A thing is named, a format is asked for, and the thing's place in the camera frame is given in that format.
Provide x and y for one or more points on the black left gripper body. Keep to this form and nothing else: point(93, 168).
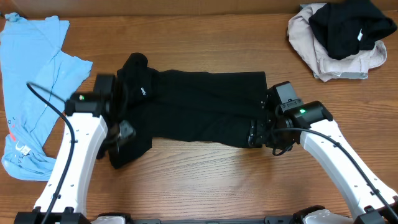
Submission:
point(116, 137)

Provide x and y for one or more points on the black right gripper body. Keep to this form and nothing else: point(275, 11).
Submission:
point(257, 134)

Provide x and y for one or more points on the black shirt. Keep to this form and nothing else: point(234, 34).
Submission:
point(188, 106)

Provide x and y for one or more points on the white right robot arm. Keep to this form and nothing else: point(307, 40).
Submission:
point(312, 126)

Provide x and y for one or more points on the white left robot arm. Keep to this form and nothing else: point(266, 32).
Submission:
point(93, 126)

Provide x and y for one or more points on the beige garment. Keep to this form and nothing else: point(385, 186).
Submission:
point(316, 57)

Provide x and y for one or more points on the light blue t-shirt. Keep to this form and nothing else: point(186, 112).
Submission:
point(35, 71)

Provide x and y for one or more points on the black folded garment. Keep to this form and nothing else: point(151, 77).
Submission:
point(346, 28)

